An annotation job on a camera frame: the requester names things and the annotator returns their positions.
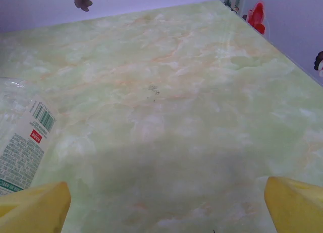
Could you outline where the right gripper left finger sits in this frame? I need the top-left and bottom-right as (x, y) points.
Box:
(0, 181), (72, 233)

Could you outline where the aluminium frame post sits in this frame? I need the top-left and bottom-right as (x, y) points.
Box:
(224, 0), (247, 20)

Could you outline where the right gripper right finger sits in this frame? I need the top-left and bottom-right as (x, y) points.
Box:
(263, 176), (323, 233)

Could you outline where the pale green drink bottle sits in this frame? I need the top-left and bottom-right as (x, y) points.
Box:
(0, 76), (58, 197)

